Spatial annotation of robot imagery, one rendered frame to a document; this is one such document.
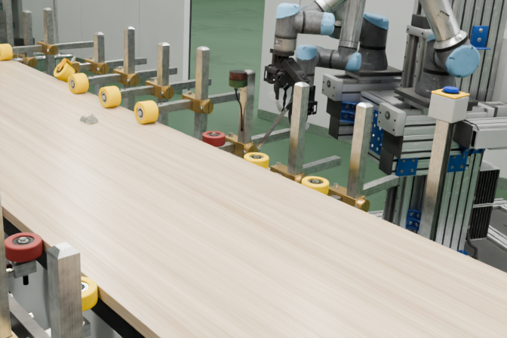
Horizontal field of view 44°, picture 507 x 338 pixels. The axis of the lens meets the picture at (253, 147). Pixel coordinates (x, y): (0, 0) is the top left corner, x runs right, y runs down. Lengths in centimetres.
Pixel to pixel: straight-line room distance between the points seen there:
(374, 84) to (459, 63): 66
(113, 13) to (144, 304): 590
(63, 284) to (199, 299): 38
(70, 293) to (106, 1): 623
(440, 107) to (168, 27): 488
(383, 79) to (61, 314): 213
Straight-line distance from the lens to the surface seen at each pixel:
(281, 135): 241
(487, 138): 245
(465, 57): 227
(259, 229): 154
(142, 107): 228
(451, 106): 166
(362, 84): 281
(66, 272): 95
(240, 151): 223
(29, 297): 174
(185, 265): 137
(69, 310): 98
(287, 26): 211
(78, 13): 752
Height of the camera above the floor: 158
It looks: 19 degrees down
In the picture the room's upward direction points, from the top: 4 degrees clockwise
